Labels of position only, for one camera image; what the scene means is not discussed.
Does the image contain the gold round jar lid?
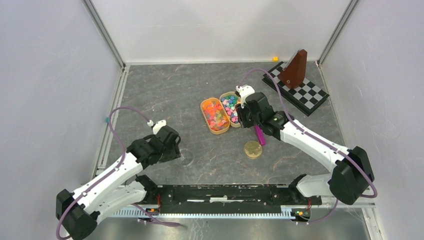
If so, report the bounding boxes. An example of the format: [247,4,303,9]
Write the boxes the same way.
[243,140,263,159]

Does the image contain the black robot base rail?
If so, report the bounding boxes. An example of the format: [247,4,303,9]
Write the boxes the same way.
[139,184,322,214]

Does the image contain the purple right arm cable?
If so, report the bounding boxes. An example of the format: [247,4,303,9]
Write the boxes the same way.
[240,68,379,225]

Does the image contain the clear plastic round jar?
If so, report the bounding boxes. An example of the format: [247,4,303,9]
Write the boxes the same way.
[179,149,195,168]

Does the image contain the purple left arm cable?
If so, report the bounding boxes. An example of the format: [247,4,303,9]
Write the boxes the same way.
[55,106,155,240]

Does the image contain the black white chessboard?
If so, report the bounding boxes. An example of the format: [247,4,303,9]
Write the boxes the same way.
[262,61,330,116]

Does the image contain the gold tin of gummy candies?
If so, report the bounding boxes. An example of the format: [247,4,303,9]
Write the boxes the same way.
[200,97,230,135]

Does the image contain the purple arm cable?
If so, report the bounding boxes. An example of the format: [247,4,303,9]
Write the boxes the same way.
[240,68,379,225]
[55,106,155,240]

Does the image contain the gold tin of star candies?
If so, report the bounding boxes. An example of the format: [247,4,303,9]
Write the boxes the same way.
[218,91,241,128]

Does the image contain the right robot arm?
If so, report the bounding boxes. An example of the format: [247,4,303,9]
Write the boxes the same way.
[235,90,374,205]

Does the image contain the magenta plastic scoop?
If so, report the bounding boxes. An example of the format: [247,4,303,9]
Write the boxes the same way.
[254,125,266,146]

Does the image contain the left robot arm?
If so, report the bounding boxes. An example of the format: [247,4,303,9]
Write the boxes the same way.
[55,120,181,240]

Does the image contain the brown wooden metronome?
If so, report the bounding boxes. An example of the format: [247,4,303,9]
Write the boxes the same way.
[277,49,308,89]

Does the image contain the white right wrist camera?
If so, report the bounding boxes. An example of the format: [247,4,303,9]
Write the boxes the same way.
[236,84,255,108]

